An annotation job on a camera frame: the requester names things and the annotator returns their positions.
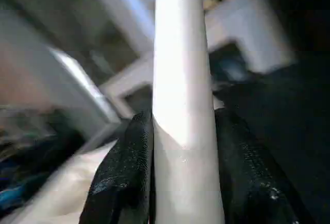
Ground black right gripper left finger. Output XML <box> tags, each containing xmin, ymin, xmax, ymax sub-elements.
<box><xmin>78</xmin><ymin>110</ymin><xmax>155</xmax><ymax>224</ymax></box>

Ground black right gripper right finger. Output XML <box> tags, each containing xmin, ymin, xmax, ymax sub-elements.
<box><xmin>214</xmin><ymin>108</ymin><xmax>315</xmax><ymax>224</ymax></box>

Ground white plastic table top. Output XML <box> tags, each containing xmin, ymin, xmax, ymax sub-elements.
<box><xmin>0</xmin><ymin>141</ymin><xmax>124</xmax><ymax>224</ymax></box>

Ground white glass door cabinet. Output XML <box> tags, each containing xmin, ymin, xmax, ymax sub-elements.
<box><xmin>101</xmin><ymin>0</ymin><xmax>295</xmax><ymax>117</ymax></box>

